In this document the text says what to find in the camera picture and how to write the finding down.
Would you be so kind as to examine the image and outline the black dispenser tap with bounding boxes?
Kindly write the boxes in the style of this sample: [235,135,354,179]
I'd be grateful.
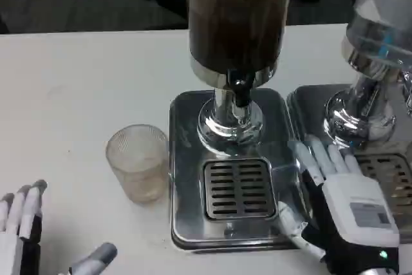
[227,68,252,108]

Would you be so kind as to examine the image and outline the steel drip tray with grid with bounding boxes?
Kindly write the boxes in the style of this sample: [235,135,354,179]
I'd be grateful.
[286,84,412,243]
[169,88,310,252]

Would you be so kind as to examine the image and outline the clear drink dispenser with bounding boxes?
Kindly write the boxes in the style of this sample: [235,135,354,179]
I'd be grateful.
[323,0,412,149]

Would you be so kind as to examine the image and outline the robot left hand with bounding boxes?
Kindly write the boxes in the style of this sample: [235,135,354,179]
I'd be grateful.
[0,179,118,275]

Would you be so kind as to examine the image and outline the dark drink dispenser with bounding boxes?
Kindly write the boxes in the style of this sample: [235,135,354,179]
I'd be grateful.
[187,0,297,150]

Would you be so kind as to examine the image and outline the clear ribbed glass cup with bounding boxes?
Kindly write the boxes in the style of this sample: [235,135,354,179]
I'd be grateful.
[105,124,169,205]

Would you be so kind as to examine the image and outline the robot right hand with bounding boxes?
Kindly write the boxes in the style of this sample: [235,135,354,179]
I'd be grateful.
[277,136,401,275]

